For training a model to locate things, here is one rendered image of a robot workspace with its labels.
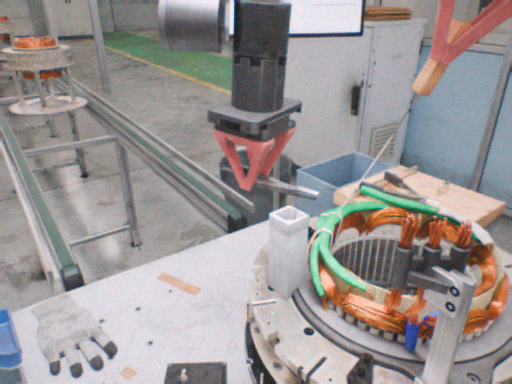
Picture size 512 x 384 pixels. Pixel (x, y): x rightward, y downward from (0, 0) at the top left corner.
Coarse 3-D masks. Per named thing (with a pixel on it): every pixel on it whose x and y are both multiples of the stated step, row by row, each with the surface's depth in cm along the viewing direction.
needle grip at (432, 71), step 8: (456, 24) 31; (464, 24) 31; (456, 32) 31; (464, 32) 31; (448, 40) 32; (432, 64) 33; (440, 64) 33; (448, 64) 33; (424, 72) 34; (432, 72) 33; (440, 72) 33; (416, 80) 35; (424, 80) 34; (432, 80) 34; (416, 88) 35; (424, 88) 34; (432, 88) 34
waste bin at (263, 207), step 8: (232, 200) 212; (256, 200) 207; (264, 200) 208; (240, 208) 211; (256, 208) 209; (264, 208) 210; (272, 208) 212; (280, 208) 217; (248, 216) 212; (256, 216) 211; (264, 216) 212; (248, 224) 214
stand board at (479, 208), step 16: (416, 176) 76; (336, 192) 71; (400, 192) 71; (416, 192) 71; (432, 192) 71; (448, 192) 70; (464, 192) 71; (448, 208) 65; (464, 208) 65; (480, 208) 65; (496, 208) 66; (480, 224) 64
